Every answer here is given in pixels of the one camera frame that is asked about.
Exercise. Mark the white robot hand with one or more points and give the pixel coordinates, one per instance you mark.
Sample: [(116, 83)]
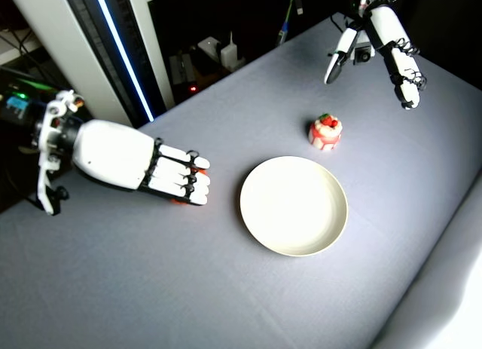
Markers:
[(113, 153), (388, 25)]

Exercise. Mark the orange object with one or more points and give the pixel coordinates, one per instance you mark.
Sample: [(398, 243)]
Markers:
[(176, 202)]

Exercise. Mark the toy strawberry cream cake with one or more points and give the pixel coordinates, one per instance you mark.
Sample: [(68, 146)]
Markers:
[(325, 136)]

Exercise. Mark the white round plate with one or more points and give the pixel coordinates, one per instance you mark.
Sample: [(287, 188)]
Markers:
[(293, 206)]

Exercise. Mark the black device with red light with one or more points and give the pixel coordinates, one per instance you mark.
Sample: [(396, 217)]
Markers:
[(193, 88)]

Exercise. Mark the black power adapter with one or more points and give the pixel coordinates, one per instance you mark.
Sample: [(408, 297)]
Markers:
[(182, 68)]

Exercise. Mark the grey table cloth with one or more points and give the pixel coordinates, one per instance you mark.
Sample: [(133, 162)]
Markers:
[(150, 270)]

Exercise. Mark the white column with blue light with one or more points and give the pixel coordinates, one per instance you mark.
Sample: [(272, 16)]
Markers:
[(56, 36)]

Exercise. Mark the white power adapter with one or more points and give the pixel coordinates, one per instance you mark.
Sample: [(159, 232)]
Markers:
[(209, 47)]

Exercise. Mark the white shelf board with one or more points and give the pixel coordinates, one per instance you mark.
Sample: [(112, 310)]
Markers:
[(15, 49)]

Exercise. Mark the white plastic bottle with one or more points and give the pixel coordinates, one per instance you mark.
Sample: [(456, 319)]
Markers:
[(229, 53)]

